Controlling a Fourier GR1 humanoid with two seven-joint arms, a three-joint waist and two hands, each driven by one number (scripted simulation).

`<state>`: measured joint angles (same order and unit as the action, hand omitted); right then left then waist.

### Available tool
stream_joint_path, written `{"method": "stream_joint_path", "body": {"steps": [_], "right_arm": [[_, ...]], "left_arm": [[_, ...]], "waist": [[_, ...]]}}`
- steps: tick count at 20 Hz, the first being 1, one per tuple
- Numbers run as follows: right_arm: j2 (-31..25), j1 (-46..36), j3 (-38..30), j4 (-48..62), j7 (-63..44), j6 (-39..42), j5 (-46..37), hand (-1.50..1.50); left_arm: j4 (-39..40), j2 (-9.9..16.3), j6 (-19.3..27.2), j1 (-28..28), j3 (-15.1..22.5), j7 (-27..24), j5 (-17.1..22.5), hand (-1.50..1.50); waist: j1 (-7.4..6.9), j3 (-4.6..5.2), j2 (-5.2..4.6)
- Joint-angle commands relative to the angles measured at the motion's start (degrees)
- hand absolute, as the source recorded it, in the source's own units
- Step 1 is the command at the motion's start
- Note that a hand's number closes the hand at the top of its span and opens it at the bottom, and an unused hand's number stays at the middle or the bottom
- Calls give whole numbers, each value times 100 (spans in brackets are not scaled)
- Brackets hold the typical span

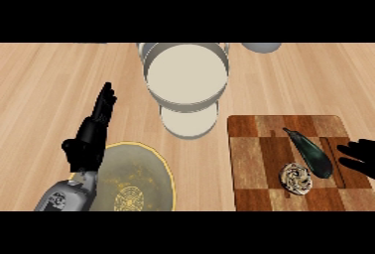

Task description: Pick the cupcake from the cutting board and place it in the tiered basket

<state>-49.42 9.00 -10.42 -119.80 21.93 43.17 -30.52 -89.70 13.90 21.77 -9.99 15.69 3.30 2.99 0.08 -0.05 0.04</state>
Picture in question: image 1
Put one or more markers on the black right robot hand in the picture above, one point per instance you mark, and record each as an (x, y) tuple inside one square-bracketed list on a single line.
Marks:
[(360, 158)]

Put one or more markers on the grey rounded object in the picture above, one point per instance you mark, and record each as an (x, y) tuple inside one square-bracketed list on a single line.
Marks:
[(261, 47)]

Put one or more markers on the olive yellow-rimmed plate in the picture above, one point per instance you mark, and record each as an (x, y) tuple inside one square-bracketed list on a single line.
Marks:
[(134, 178)]

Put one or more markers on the checkered wooden cutting board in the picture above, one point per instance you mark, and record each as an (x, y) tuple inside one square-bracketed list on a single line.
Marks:
[(292, 162)]

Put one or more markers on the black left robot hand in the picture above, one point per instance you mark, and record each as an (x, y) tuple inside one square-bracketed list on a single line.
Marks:
[(87, 142)]

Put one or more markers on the dark green eggplant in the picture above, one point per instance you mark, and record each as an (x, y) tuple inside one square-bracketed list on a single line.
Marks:
[(310, 153)]

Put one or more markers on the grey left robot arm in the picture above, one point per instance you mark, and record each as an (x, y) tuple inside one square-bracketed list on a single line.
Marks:
[(68, 195)]

